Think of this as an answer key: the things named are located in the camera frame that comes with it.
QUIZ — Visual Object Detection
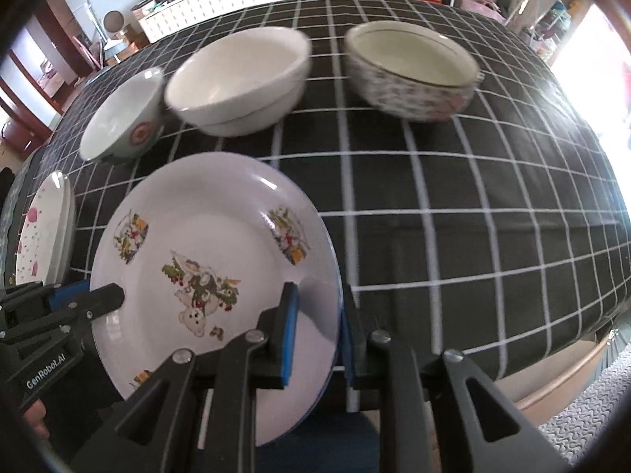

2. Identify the pink flower white plate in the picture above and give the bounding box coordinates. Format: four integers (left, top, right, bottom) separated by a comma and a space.
15, 171, 76, 285

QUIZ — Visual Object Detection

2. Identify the floral patterned bowl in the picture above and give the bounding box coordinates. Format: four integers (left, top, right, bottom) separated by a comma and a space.
344, 20, 484, 123

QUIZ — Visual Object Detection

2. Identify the person left hand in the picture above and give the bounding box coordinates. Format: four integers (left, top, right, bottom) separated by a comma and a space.
24, 399, 50, 442

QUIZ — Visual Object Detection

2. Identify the white mop with stand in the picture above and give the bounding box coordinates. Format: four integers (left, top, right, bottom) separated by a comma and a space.
84, 0, 127, 64

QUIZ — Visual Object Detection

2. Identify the cartoon print white plate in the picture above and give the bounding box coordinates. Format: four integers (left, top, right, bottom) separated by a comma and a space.
90, 153, 341, 444

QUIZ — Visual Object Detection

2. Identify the white bowl red emblem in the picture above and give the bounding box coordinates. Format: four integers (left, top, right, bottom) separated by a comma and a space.
79, 67, 165, 164

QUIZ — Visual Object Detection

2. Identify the plain white bowl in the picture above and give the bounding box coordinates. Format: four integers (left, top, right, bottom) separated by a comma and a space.
165, 27, 312, 138

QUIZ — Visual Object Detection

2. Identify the pink shopping bag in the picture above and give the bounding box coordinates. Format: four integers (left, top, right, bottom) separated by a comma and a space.
461, 0, 506, 24

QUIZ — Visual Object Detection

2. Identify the black white grid tablecloth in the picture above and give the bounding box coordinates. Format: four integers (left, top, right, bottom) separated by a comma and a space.
9, 0, 630, 378

